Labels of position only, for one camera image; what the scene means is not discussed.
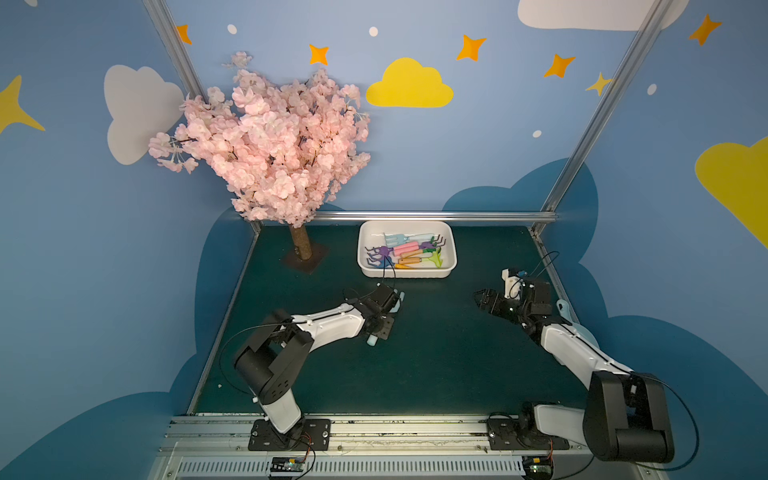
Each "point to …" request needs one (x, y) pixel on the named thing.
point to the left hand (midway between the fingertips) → (381, 319)
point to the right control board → (537, 467)
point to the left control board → (287, 466)
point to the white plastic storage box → (367, 238)
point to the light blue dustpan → (580, 329)
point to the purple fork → (398, 250)
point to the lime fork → (434, 258)
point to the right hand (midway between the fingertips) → (488, 294)
